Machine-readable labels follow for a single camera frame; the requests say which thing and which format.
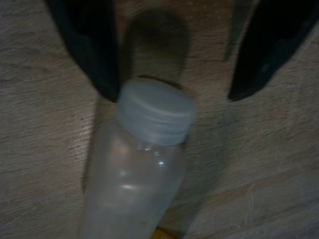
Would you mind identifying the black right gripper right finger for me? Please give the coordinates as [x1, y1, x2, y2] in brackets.
[227, 0, 319, 103]

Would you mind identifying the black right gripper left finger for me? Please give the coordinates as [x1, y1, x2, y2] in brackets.
[46, 0, 121, 103]

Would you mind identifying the translucent plastic bottle white cap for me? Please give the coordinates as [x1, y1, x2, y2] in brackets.
[78, 77, 196, 239]

